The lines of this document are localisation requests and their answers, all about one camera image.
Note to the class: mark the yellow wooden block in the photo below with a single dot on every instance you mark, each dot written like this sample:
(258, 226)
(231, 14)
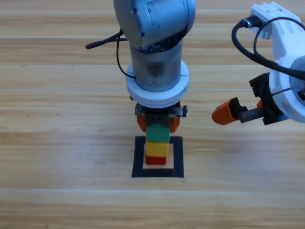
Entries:
(156, 149)

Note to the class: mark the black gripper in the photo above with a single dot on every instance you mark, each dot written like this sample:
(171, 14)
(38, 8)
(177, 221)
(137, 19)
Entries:
(157, 113)
(267, 107)

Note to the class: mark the red wooden block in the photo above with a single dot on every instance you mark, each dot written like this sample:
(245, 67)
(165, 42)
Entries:
(155, 161)

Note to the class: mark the black tape square outline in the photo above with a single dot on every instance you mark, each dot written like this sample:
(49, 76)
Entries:
(138, 157)

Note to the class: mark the green wooden block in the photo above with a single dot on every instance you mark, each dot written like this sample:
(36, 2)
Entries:
(157, 133)

